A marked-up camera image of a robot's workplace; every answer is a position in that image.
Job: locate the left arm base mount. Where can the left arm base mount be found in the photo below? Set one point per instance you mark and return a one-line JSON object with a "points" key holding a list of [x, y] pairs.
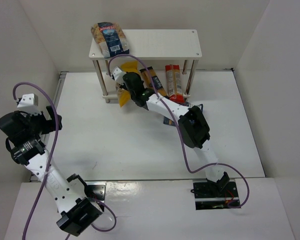
{"points": [[92, 192]]}

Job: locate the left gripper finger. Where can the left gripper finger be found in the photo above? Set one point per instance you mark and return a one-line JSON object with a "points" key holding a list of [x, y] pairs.
{"points": [[51, 112], [56, 123]]}

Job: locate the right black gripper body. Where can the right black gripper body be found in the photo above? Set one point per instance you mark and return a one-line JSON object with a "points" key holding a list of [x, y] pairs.
{"points": [[126, 81]]}

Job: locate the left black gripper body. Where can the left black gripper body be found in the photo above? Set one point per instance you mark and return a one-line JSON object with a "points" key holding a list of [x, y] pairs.
{"points": [[51, 120]]}

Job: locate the blue clear pasta bag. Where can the blue clear pasta bag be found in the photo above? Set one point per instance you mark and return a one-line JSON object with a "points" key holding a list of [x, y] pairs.
{"points": [[110, 38]]}

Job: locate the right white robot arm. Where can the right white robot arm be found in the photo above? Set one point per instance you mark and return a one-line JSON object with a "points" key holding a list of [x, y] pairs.
{"points": [[191, 125]]}

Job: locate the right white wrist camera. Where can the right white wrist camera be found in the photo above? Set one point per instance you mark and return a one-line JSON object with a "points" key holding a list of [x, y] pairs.
{"points": [[117, 75]]}

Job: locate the red spaghetti pack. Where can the red spaghetti pack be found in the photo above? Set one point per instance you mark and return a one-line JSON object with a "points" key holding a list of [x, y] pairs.
{"points": [[174, 85]]}

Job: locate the yellow macaroni bag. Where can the yellow macaroni bag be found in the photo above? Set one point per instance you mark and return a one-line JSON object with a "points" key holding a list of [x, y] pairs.
{"points": [[122, 94]]}

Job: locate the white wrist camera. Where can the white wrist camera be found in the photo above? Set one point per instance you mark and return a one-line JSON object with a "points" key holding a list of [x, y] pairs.
{"points": [[117, 75], [29, 103]]}

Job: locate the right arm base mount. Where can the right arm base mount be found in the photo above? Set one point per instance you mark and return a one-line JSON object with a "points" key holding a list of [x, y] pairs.
{"points": [[205, 199]]}

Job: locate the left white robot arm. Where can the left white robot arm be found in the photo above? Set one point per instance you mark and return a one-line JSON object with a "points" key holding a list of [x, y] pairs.
{"points": [[33, 154]]}

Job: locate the blue Barilla pasta box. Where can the blue Barilla pasta box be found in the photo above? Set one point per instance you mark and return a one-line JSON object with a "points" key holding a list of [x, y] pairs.
{"points": [[169, 122]]}

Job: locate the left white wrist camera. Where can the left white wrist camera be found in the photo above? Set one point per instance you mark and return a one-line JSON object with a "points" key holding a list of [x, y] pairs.
{"points": [[29, 103]]}

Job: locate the white two-tier shelf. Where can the white two-tier shelf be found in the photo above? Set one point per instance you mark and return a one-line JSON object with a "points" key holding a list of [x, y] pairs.
{"points": [[166, 46]]}

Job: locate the yellow spaghetti pack blue label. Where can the yellow spaghetti pack blue label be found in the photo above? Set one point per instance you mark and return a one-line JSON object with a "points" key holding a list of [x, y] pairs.
{"points": [[152, 81]]}

